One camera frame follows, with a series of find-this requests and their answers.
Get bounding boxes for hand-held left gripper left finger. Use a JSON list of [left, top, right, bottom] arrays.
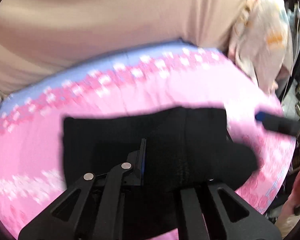
[[19, 138, 148, 240]]

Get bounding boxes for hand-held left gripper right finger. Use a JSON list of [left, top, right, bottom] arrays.
[[174, 178, 282, 240]]

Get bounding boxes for pink rose print bedsheet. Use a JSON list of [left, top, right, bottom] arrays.
[[0, 39, 297, 240]]

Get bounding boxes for black pants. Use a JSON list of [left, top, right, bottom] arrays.
[[61, 106, 260, 232]]

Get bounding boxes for beige cloth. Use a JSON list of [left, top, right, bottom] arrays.
[[0, 0, 256, 96]]

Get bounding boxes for pale floral cloth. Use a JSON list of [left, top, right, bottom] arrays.
[[227, 0, 295, 96]]

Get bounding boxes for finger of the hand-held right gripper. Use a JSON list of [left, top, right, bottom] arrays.
[[254, 111, 300, 137]]

